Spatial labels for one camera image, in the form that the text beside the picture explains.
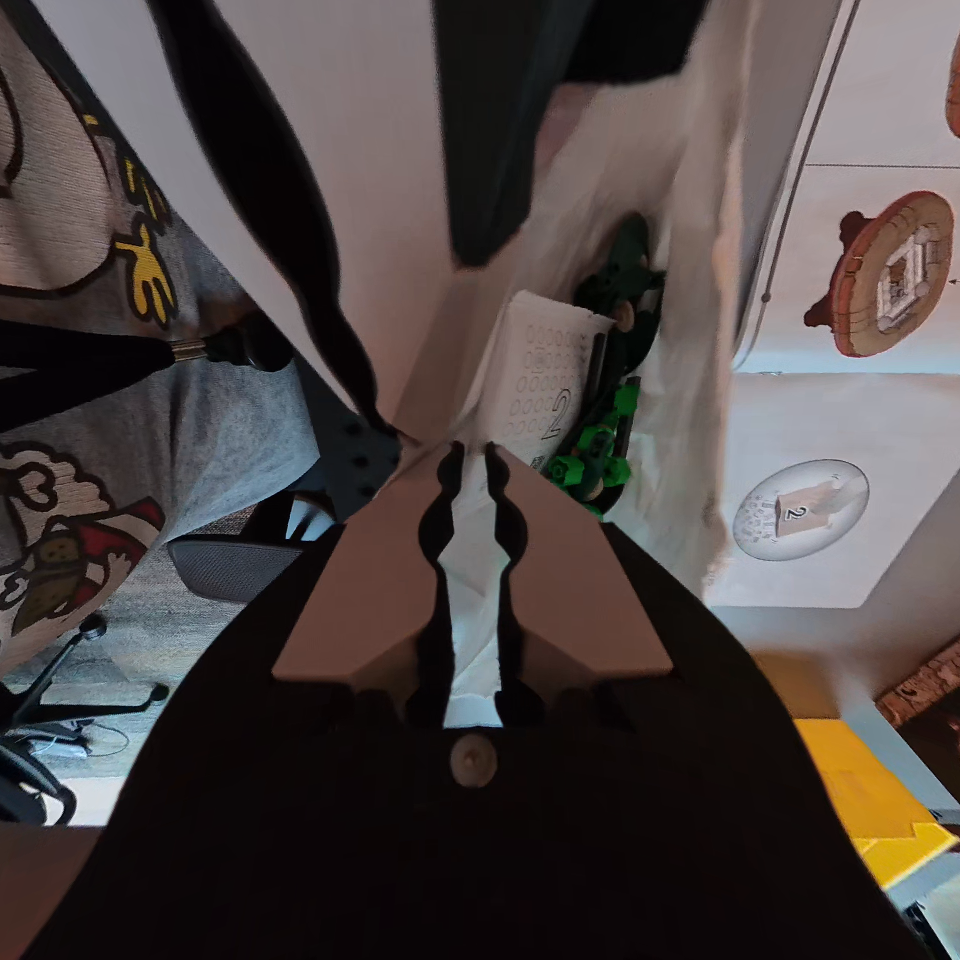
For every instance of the grey chicken print shirt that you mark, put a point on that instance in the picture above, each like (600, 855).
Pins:
(225, 450)

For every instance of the black office chair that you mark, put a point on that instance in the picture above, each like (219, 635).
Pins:
(45, 720)

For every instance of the pile of green toy bricks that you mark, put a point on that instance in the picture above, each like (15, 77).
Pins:
(592, 465)

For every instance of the grey mesh chair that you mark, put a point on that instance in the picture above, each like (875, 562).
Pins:
(232, 570)

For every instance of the grey desk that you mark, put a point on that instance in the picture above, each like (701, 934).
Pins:
(780, 630)

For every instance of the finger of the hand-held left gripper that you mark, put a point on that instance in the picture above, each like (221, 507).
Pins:
(375, 150)
(135, 90)

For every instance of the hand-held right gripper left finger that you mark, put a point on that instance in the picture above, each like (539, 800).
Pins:
(367, 600)

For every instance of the yellow plastic bin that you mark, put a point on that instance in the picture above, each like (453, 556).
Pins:
(862, 795)

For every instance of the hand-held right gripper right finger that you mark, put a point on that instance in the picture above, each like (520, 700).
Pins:
(585, 600)

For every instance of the white paper bag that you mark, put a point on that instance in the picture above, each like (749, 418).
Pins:
(690, 375)

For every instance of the black bamboo set box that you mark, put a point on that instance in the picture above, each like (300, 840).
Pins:
(930, 682)

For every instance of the small white numbered bag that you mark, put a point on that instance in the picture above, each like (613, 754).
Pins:
(540, 360)

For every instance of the black badge reel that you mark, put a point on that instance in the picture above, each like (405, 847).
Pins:
(240, 345)

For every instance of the white instruction booklet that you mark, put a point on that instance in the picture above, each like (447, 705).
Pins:
(862, 450)

